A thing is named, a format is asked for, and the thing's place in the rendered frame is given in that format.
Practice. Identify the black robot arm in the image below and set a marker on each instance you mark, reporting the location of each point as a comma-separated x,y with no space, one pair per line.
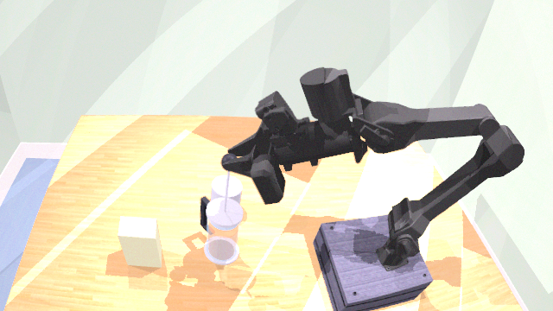
388,127

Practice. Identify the white block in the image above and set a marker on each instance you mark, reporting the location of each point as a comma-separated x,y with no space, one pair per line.
140,241

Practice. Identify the french press coffee maker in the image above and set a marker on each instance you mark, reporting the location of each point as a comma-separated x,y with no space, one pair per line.
221,218

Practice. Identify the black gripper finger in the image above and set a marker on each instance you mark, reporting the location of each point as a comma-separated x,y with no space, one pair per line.
242,165
245,147

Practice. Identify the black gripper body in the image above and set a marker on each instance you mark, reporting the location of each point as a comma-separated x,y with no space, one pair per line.
265,171

